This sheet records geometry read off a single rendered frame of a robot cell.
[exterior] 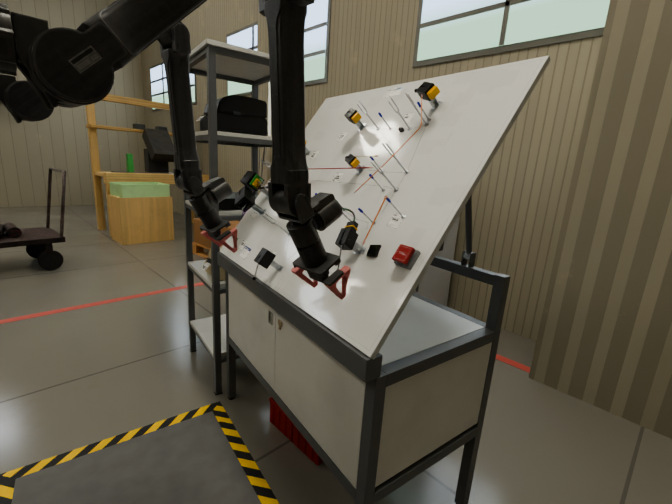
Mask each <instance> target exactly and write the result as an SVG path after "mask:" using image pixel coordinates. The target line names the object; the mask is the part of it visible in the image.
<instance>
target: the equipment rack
mask: <svg viewBox="0 0 672 504"><path fill-rule="evenodd" d="M189 55H190V63H189V72H190V74H195V75H200V76H205V77H207V106H208V130H206V131H198V132H195V137H196V142H197V143H208V148H209V180H210V179H212V178H214V177H218V144H221V145H233V146H245V147H251V171H252V172H255V173H257V174H258V147H259V144H260V147H264V145H266V146H265V147H272V137H269V136H260V135H250V134H240V133H231V132H221V131H217V88H216V79H221V80H226V81H232V82H237V83H242V84H248V85H252V98H255V99H258V85H261V84H264V83H267V82H270V66H269V54H267V53H263V52H259V51H255V50H251V49H247V48H243V47H239V46H235V45H231V44H227V43H223V42H219V41H215V40H211V39H207V38H206V39H205V40H204V41H203V42H201V43H200V44H199V45H198V46H197V47H195V48H194V49H193V50H192V51H191V54H189ZM183 193H184V192H183ZM189 198H190V195H186V194H185V193H184V217H185V241H186V265H187V289H188V314H189V338H190V352H195V351H197V350H196V335H197V337H198V338H199V340H200V341H201V343H202V344H203V346H204V347H205V349H206V350H207V352H208V353H209V355H210V356H211V358H212V359H213V361H214V393H215V395H219V394H222V366H221V363H223V362H227V351H226V314H223V315H221V311H220V294H223V293H226V280H223V281H220V266H219V265H218V260H217V252H219V246H218V245H216V244H215V243H214V242H212V241H211V274H212V276H211V275H210V274H209V273H207V272H206V271H204V270H203V269H202V268H201V267H202V266H203V265H204V264H205V260H199V261H193V247H192V219H191V210H192V211H194V212H195V210H194V208H193V207H192V205H191V204H190V202H189ZM211 202H212V201H211ZM212 203H213V205H214V207H215V209H216V210H217V212H218V214H219V215H222V216H220V217H221V219H224V220H227V221H235V220H241V219H242V218H243V216H244V215H245V214H246V212H247V211H246V212H243V211H241V209H231V210H219V203H218V204H216V203H214V202H212ZM242 213H243V214H244V213H245V214H244V215H243V216H242ZM193 273H194V274H195V275H196V276H197V277H198V278H199V279H200V280H201V282H202V283H203V284H204V285H205V286H206V287H207V288H208V289H209V290H210V291H211V292H212V317H207V318H202V319H197V320H195V301H194V274H193ZM220 287H224V288H220ZM223 355H226V356H223ZM221 356H222V357H221Z"/></svg>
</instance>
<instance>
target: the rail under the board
mask: <svg viewBox="0 0 672 504"><path fill-rule="evenodd" d="M217 260H218V265H219V266H220V267H222V268H223V269H224V270H225V271H227V272H228V273H229V274H230V275H232V276H233V277H234V278H235V279H237V280H238V281H239V282H240V283H242V284H243V285H244V286H245V287H247V288H248V289H249V290H250V291H251V292H253V293H254V294H255V295H256V296H258V297H259V298H260V299H261V300H263V301H264V302H265V303H266V304H268V305H269V306H270V307H271V308H273V309H274V310H275V311H276V312H278V313H279V314H280V315H281V316H283V317H284V318H285V319H286V320H288V321H289V322H290V323H291V324H292V325H294V326H295V327H296V328H297V329H299V330H300V331H301V332H302V333H304V334H305V335H306V336H307V337H309V338H310V339H311V340H312V341H314V342H315V343H316V344H317V345H319V346H320V347H321V348H322V349H324V350H325V351H326V352H327V353H328V354H330V355H331V356H332V357H333V358H335V359H336V360H337V361H338V362H340V363H341V364H342V365H343V366H345V367H346V368H347V369H348V370H350V371H351V372H352V373H353V374H355V375H356V376H357V377H358V378H360V379H361V380H362V381H363V382H365V383H366V382H368V381H371V380H373V379H376V378H379V377H380V376H381V366H382V355H381V354H380V353H379V352H378V354H377V356H376V357H375V359H371V358H370V357H368V356H367V355H366V354H364V353H363V352H361V351H360V350H358V349H357V348H356V347H354V346H353V345H351V344H350V343H349V342H347V341H346V340H344V339H343V338H341V337H340V336H339V335H337V334H336V333H334V332H333V331H332V330H330V329H329V328H327V327H326V326H324V325H323V324H322V323H320V322H319V321H317V320H316V319H315V318H313V317H312V316H310V315H309V314H308V313H306V312H305V311H303V310H302V309H300V308H299V307H298V306H296V305H295V304H293V303H292V302H291V301H289V300H288V299H286V298H285V297H283V296H282V295H281V294H279V293H278V292H276V291H275V290H274V289H272V288H271V287H269V286H268V285H267V284H265V283H264V282H262V281H261V280H259V279H258V278H257V277H256V280H253V279H252V278H253V277H254V275H252V274H251V273H250V272H248V271H247V270H245V269H244V268H242V267H241V266H240V265H238V264H237V263H235V262H234V261H233V260H231V259H230V258H228V257H227V256H225V255H224V254H223V253H221V252H217Z"/></svg>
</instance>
